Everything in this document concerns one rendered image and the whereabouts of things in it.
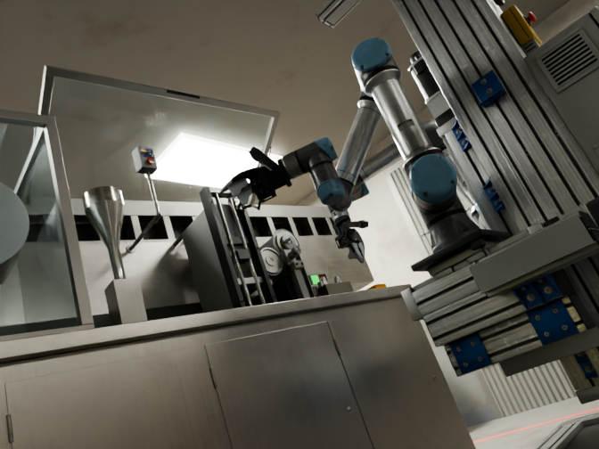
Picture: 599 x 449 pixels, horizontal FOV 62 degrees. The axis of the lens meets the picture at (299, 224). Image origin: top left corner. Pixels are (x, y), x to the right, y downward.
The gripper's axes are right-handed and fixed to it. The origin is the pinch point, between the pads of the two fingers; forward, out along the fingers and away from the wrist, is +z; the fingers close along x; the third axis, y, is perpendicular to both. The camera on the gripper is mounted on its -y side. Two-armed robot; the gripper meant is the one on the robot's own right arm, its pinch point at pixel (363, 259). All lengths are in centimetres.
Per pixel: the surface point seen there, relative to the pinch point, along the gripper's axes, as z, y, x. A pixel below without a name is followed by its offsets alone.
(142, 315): 2, 30, 85
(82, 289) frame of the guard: 2, 1, 113
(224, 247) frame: -13, 10, 59
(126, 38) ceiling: -192, 80, 32
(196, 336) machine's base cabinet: 21, -3, 87
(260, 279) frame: -0.1, 11.7, 45.9
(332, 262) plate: -23, 56, -45
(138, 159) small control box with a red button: -60, 25, 74
